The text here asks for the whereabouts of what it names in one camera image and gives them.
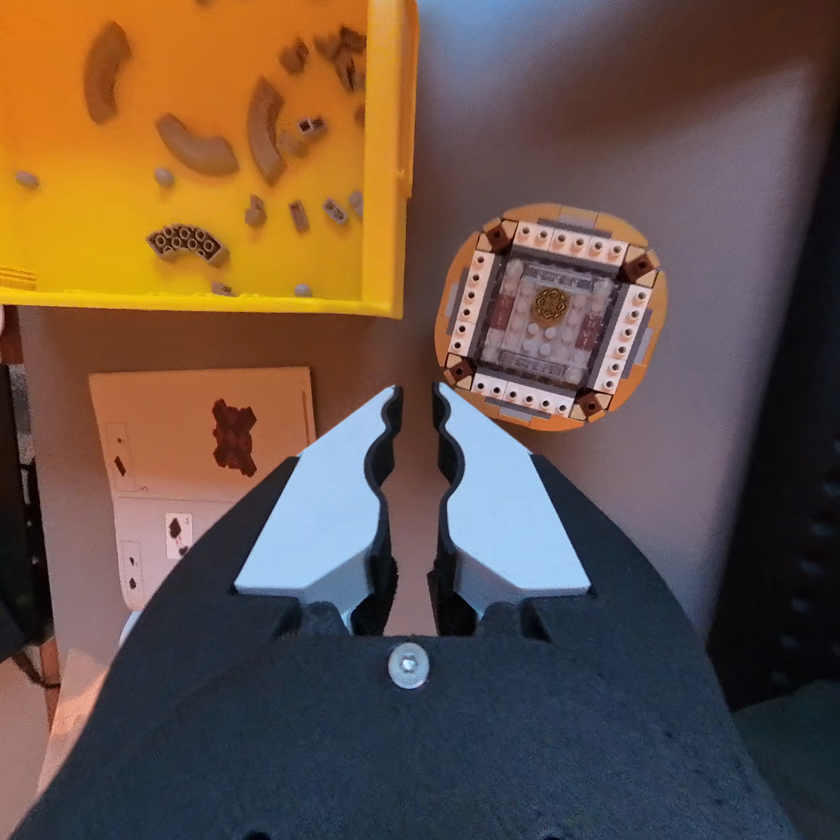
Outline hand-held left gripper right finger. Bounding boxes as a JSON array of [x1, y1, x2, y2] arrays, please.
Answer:
[[430, 382, 592, 636]]

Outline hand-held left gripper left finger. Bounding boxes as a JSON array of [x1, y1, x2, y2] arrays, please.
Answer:
[[234, 386, 403, 636]]

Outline round toy brick model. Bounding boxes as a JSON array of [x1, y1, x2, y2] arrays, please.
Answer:
[[434, 203, 669, 434]]

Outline yellow plastic bin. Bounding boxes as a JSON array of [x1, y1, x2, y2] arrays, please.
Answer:
[[0, 0, 420, 320]]

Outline open instruction booklet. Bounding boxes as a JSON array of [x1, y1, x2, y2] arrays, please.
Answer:
[[88, 367, 317, 614]]

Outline black dotted mat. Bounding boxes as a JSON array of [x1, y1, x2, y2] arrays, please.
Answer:
[[712, 118, 840, 713]]

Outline scattered loose toy bricks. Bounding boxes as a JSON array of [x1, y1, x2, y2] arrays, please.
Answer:
[[13, 20, 368, 299]]

